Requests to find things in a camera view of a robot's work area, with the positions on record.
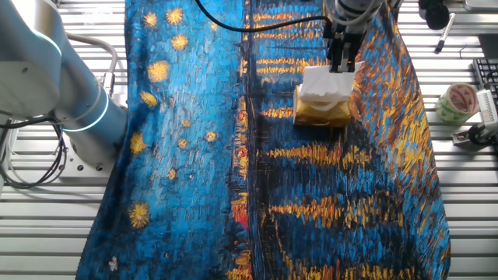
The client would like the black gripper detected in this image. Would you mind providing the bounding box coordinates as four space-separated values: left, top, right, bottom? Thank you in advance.
322 17 367 74

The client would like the white paper napkin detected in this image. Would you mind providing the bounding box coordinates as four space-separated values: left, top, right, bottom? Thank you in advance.
298 61 366 103

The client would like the gold tissue pack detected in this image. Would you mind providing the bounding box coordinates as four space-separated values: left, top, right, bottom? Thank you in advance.
293 85 352 128

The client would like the silver black pen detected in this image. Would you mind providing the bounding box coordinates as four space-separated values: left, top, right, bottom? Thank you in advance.
433 12 457 54

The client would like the clear packing tape roll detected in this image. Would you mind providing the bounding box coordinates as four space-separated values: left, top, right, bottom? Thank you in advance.
434 82 481 126

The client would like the black keyboard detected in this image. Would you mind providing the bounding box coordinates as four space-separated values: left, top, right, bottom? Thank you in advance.
472 58 498 103

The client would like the dark grey panel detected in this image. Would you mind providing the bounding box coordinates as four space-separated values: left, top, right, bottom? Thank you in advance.
477 33 498 59

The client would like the grey flat device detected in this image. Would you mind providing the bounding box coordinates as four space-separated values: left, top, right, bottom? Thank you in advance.
462 0 498 12

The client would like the black and white tool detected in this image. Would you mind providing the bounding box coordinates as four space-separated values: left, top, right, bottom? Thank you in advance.
451 122 498 153

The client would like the starry night painted tablecloth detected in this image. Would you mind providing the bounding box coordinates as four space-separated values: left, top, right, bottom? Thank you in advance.
75 0 452 280

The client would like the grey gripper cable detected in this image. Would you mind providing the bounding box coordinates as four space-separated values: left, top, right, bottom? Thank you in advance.
333 0 384 29

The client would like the thick black cable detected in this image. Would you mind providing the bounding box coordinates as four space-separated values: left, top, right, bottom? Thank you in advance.
193 0 332 34

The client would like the black round cable connector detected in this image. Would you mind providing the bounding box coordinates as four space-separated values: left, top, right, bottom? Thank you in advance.
418 0 451 31

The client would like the silver exterior camera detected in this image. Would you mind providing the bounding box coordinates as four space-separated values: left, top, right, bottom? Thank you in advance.
476 89 498 132

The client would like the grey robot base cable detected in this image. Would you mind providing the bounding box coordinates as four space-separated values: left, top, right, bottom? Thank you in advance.
65 33 118 98

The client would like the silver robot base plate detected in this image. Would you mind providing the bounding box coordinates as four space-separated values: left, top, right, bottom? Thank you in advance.
58 131 129 184

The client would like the black cable bundle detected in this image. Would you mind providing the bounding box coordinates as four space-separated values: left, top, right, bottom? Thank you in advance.
0 116 70 191

